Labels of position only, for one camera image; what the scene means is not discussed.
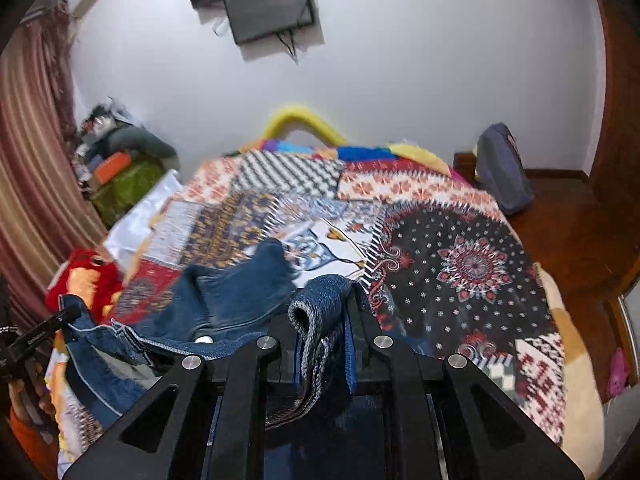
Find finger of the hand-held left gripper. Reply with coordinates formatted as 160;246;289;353
47;306;82;332

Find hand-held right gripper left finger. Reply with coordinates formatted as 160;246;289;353
62;316;301;480

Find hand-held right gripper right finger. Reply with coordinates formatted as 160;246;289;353
344;284;584;480

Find blue denim jacket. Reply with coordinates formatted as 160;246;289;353
60;237;373;433

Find red plush toy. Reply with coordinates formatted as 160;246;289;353
45;247;126;325

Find cartoon printed sheet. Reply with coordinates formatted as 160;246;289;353
44;332;108;467

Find patchwork printed blanket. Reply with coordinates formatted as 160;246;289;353
50;146;567;480

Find white cloth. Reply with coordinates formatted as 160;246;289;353
102;169;182;267

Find green patterned cloth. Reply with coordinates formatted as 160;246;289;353
91;159;168;228

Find orange box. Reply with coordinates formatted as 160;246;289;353
94;152;134;184

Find striped red curtain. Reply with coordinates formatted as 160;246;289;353
0;0;109;322

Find colourful fleece blanket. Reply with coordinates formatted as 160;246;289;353
257;137;453;177

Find pile of clutter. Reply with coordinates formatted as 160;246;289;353
72;101;143;196

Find grey plush cushion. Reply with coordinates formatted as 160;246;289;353
106;125;179;159

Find grey backpack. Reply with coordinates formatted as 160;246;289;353
474;122;536;216

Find beige bed sheet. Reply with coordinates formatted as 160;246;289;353
522;260;607;478

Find yellow padded tube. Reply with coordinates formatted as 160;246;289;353
262;103;349;147

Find pink soft item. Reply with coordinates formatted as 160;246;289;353
604;347;632;400

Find white wardrobe door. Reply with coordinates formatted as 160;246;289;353
616;292;640;362

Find wooden bed post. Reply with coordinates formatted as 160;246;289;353
452;152;482;187

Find black monitor cables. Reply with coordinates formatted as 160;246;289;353
212;10;321;65

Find small black wall monitor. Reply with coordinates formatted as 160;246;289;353
223;0;317;46

